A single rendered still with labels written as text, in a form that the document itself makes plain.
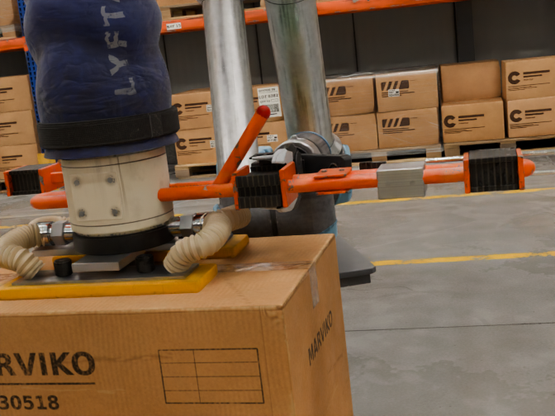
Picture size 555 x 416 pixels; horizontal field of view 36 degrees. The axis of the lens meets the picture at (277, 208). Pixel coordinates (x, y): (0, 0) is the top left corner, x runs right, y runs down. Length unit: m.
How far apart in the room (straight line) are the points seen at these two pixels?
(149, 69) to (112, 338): 0.41
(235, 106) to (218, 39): 0.15
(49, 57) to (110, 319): 0.40
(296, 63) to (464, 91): 7.03
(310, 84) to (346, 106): 6.47
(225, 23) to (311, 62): 0.26
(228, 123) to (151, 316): 0.58
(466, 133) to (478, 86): 0.64
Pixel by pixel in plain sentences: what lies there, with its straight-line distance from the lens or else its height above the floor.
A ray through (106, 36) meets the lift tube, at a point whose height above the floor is 1.33.
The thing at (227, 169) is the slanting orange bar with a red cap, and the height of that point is 1.11.
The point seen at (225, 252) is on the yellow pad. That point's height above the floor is 0.96.
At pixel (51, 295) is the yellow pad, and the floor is 0.95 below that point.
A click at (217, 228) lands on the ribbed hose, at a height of 1.03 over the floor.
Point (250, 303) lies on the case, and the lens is 1.19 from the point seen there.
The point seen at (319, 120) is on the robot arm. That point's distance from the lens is 2.03.
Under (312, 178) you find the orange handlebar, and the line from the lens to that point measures 1.31.
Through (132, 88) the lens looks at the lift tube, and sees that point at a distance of 1.33.
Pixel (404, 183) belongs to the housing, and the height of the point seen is 1.07.
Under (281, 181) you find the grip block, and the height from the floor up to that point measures 1.09.
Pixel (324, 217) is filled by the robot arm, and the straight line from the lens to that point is 1.64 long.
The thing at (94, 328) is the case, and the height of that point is 0.92.
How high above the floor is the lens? 1.30
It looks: 11 degrees down
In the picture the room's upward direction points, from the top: 6 degrees counter-clockwise
